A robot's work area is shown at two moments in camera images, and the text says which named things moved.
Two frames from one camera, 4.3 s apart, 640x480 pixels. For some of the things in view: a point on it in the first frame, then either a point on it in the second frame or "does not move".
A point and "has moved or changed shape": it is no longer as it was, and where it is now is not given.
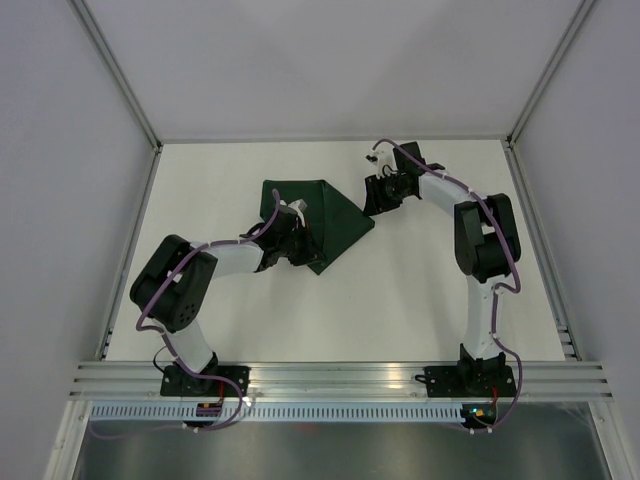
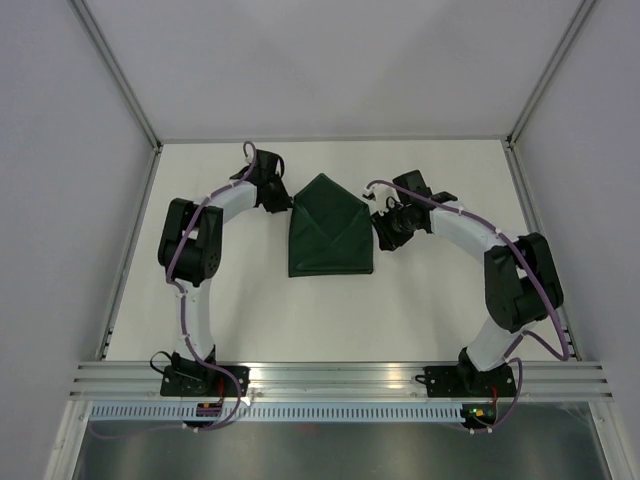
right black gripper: [375, 199] -> [388, 240]
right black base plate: [469, 381] does not move
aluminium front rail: [341, 381] does not move
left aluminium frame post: [113, 65] does not move
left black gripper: [311, 254] -> [284, 201]
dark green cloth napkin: [334, 225] has moved or changed shape
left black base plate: [176, 381] does not move
